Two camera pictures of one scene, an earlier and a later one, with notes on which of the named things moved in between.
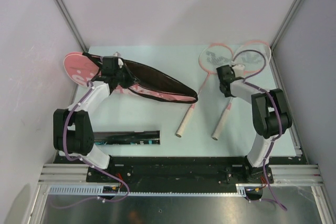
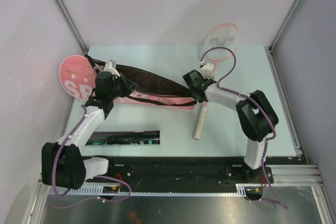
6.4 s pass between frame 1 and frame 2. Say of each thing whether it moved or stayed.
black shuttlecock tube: stayed
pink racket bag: moved
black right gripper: moved
